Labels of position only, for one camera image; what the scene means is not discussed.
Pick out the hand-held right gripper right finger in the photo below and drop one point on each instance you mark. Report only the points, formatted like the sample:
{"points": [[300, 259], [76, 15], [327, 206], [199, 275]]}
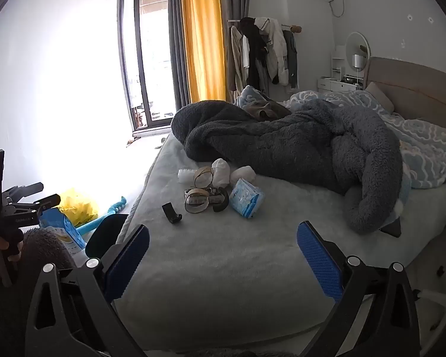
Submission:
{"points": [[319, 260]]}

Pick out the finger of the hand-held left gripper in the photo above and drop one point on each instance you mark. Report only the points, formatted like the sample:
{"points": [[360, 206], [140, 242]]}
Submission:
{"points": [[46, 201], [29, 187]]}

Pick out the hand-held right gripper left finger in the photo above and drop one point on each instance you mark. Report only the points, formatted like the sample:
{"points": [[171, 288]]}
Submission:
{"points": [[128, 260]]}

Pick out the dark trash bin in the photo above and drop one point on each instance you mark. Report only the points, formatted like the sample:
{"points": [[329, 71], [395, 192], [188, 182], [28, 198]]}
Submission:
{"points": [[104, 234]]}

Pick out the blue tissue packet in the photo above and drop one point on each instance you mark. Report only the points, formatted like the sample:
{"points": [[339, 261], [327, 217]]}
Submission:
{"points": [[245, 199]]}

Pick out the blue pet food bag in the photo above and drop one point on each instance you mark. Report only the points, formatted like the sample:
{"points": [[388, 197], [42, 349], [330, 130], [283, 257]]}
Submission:
{"points": [[59, 230]]}

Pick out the yellow plastic bag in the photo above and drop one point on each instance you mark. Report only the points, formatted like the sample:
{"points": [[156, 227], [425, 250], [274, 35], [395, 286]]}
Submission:
{"points": [[81, 208]]}

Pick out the person's grey fleece clothing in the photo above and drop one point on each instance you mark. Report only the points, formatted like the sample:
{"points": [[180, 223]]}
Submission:
{"points": [[48, 247]]}

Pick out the blue plush toy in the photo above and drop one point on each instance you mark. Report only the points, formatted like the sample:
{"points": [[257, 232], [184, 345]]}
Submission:
{"points": [[115, 206]]}

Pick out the bed with white cover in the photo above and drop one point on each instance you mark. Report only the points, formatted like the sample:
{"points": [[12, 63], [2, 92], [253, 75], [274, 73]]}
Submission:
{"points": [[226, 267]]}

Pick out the small orange object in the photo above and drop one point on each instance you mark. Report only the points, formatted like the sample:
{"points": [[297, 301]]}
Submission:
{"points": [[131, 142]]}

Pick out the black band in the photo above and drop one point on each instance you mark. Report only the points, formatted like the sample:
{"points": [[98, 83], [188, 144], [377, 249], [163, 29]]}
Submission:
{"points": [[223, 204]]}

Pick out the white rolled socks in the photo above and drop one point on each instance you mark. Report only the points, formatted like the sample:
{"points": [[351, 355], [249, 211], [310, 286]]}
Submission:
{"points": [[241, 174]]}

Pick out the grey fleece blanket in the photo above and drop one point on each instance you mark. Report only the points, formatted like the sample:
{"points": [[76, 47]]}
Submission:
{"points": [[282, 145]]}

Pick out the white slipper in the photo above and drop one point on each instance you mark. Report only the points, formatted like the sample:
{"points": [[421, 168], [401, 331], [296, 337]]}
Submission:
{"points": [[161, 143]]}

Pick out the crumpled white tissue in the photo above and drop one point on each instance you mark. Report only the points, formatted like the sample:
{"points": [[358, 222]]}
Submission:
{"points": [[220, 171]]}

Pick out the brown garment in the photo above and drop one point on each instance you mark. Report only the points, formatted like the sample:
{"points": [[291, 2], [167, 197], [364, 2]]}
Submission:
{"points": [[267, 110]]}

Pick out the black framed balcony door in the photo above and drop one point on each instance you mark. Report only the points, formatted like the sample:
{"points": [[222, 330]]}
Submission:
{"points": [[128, 63]]}

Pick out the blue patterned duvet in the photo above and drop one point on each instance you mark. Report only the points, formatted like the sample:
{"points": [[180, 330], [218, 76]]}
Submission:
{"points": [[431, 141]]}

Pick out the grey pillow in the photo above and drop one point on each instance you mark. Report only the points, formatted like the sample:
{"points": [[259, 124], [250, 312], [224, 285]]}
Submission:
{"points": [[379, 95]]}

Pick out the white vanity table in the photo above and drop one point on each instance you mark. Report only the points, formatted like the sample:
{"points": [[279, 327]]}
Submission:
{"points": [[327, 81]]}

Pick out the beige headboard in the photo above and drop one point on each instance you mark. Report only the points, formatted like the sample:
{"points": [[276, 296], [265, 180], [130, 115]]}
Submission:
{"points": [[412, 89]]}

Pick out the white organizer shelf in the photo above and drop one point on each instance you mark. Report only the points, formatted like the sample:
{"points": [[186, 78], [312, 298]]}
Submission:
{"points": [[338, 63]]}

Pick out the grey hanging garment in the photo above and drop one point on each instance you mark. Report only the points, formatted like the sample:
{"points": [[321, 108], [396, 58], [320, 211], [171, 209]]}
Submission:
{"points": [[291, 59]]}

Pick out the white table lamp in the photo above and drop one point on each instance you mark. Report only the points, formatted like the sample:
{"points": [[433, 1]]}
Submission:
{"points": [[358, 60]]}

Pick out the beige coat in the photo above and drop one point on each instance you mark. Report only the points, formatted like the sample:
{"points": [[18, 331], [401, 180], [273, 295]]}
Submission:
{"points": [[237, 59]]}

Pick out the dark hanging garment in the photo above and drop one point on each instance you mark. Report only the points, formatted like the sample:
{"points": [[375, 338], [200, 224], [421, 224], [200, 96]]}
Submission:
{"points": [[254, 52]]}

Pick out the round white mirror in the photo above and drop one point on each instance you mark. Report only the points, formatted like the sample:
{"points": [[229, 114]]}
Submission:
{"points": [[353, 44]]}

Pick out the white jacket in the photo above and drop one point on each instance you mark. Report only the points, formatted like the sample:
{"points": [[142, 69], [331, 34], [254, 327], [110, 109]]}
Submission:
{"points": [[277, 44]]}

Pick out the yellow curtain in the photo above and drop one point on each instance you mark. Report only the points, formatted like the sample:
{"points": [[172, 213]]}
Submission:
{"points": [[202, 37]]}

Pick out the white furniture frame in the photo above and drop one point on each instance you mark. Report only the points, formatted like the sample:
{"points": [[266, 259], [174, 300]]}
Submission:
{"points": [[436, 297]]}

